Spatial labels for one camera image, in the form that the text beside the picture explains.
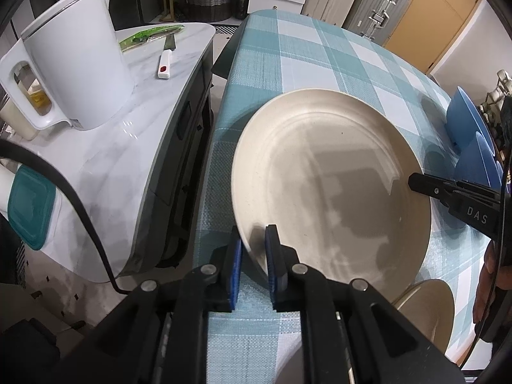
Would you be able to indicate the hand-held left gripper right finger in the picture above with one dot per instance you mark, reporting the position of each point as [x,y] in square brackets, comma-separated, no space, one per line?
[272,272]

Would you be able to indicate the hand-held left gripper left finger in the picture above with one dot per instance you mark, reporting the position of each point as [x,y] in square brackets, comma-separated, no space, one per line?
[236,272]

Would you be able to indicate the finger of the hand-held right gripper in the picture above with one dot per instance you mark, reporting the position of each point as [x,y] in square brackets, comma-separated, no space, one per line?
[436,188]

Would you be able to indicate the blue bowl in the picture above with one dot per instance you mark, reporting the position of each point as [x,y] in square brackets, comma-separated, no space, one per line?
[464,120]
[476,164]

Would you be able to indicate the beige round plate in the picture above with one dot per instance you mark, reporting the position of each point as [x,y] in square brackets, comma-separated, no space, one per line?
[428,312]
[320,168]

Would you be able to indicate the person's right hand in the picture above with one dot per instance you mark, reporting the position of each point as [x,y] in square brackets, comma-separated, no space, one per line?
[486,288]

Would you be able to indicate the shoe rack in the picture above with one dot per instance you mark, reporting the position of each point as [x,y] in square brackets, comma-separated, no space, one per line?
[498,88]

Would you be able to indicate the white marble side table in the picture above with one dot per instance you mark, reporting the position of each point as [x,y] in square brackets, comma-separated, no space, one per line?
[120,160]

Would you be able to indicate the wooden door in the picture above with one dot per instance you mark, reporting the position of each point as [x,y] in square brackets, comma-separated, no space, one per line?
[440,16]

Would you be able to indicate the silver suitcase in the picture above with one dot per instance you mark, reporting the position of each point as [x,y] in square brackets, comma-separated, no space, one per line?
[376,4]

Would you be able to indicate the teal lidded container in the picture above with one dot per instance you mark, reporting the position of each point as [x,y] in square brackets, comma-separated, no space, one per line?
[30,208]

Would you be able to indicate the striped floor mat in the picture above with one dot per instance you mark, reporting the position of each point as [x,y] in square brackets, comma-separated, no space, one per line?
[226,30]

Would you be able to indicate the green packet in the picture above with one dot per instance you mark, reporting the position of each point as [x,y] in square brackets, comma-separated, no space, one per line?
[152,36]

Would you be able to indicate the white electric kettle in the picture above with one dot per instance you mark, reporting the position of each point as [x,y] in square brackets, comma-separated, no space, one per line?
[88,68]

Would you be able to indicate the cream jar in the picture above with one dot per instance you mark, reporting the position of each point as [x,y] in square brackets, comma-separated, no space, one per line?
[16,120]

